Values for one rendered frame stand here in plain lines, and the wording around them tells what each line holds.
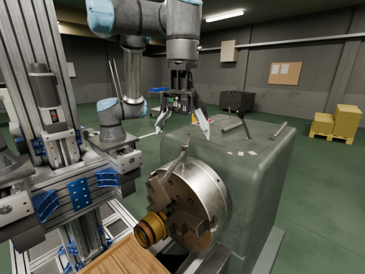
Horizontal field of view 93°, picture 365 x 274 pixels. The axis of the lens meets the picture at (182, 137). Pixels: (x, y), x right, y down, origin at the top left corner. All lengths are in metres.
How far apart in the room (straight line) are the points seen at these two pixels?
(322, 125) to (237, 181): 4.67
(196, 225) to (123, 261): 0.36
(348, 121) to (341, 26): 2.94
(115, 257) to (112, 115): 0.65
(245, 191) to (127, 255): 0.51
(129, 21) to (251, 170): 0.53
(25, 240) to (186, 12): 0.99
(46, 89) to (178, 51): 0.74
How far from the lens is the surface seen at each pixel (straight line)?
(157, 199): 0.62
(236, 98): 6.69
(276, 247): 1.37
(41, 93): 1.03
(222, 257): 0.83
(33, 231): 1.02
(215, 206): 0.58
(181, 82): 0.42
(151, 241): 0.58
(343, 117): 5.21
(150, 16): 0.49
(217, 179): 0.61
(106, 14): 0.47
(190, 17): 0.42
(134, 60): 0.91
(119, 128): 1.05
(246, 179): 0.62
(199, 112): 0.46
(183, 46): 0.41
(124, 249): 0.84
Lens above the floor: 1.54
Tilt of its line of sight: 21 degrees down
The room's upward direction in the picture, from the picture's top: straight up
